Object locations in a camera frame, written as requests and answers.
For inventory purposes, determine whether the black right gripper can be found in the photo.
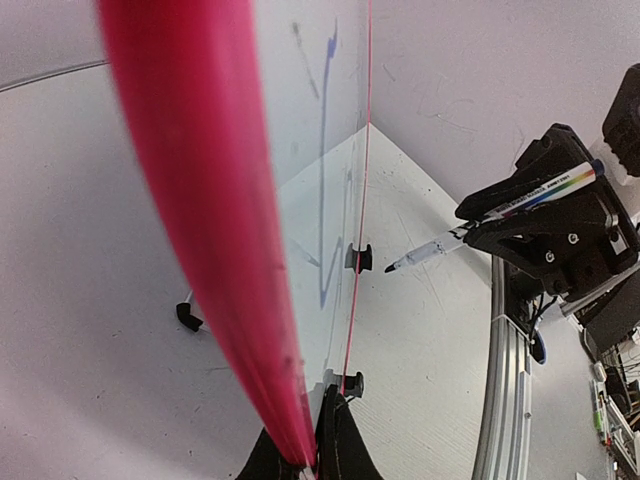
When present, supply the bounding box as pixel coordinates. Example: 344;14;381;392
455;123;639;302

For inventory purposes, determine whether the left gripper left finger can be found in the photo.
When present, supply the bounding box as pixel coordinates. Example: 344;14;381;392
236;429;300;480

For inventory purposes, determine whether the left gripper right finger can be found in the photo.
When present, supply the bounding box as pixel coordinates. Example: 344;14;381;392
316;385;382;480

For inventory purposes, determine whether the whiteboard marker pen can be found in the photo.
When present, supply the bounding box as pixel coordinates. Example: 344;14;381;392
384;159;605;273

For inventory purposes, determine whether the pink framed whiteboard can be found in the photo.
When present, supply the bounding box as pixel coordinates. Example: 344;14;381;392
97;1;372;479

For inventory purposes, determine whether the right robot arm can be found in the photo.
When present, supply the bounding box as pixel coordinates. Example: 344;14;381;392
455;65;639;341

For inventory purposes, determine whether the left black whiteboard stand clip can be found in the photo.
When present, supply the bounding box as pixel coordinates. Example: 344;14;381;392
323;369;365;398

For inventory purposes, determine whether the black whiteboard stand clip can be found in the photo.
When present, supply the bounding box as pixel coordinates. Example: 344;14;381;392
323;369;365;398
344;243;373;274

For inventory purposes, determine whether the right black whiteboard stand clip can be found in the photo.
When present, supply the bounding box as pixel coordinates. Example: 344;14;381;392
344;243;373;274

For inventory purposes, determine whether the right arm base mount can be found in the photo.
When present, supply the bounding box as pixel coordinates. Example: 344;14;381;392
504;263;558;365

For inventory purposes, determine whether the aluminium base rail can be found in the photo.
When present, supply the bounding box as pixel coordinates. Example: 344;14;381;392
472;257;533;480

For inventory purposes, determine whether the whiteboard rear wire stand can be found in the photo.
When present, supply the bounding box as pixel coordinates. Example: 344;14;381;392
175;290;204;333

